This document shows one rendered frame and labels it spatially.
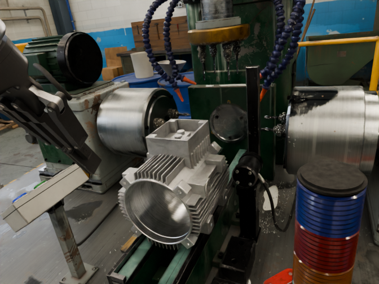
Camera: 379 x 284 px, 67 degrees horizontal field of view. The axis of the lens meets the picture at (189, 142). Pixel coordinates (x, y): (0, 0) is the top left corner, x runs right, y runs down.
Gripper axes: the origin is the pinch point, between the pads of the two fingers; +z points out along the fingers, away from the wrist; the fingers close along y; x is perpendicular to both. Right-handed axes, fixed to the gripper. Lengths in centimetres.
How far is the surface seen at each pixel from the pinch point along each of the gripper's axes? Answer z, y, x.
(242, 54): 33, -7, -66
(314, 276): 2.8, -35.5, 8.4
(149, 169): 11.7, -5.0, -5.0
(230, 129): 46, -5, -42
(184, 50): 259, 209, -378
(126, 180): 12.6, -0.3, -2.4
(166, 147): 13.2, -5.6, -11.4
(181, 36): 278, 248, -450
